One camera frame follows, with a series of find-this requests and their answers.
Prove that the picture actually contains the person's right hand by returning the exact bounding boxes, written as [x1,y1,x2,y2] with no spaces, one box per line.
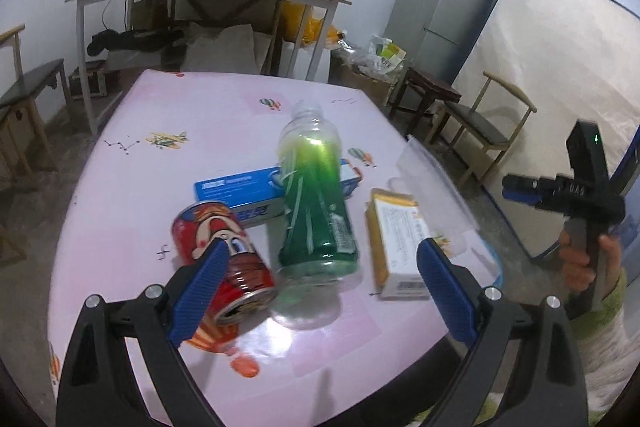
[559,231,622,296]

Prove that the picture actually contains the red cartoon drink can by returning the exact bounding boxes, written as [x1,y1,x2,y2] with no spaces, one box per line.
[171,200,278,325]

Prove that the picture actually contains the yellow plastic bag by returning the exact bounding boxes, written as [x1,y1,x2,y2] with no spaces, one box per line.
[279,1,343,49]

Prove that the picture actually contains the cardboard box on floor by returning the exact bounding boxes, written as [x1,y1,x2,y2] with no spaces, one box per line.
[328,50,395,107]

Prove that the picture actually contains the blue toothpaste box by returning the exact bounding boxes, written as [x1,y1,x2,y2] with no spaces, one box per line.
[194,160,360,227]

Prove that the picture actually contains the wooden chair black seat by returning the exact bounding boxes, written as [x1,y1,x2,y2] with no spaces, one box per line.
[1,24,76,184]

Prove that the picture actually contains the wooden chair by mattress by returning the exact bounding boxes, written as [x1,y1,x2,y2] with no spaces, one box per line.
[425,70,538,184]

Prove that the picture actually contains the grey refrigerator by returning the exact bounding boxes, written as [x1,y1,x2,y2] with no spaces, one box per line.
[384,0,495,84]

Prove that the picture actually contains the dark wooden stool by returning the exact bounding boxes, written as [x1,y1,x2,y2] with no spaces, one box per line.
[388,67,461,138]

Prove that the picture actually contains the clear plastic bottle green label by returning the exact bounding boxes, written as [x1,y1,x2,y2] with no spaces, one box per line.
[275,100,362,281]

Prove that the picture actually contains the yellow white carton box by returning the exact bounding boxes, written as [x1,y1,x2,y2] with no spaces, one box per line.
[366,188,454,300]

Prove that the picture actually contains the beige mattress blue edge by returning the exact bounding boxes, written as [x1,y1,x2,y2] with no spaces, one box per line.
[454,0,639,256]

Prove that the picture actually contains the pink tablecloth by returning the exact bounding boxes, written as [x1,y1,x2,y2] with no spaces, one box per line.
[48,70,458,426]

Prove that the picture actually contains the green-cuffed white sleeve forearm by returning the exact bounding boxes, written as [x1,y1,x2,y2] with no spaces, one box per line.
[570,269,639,426]

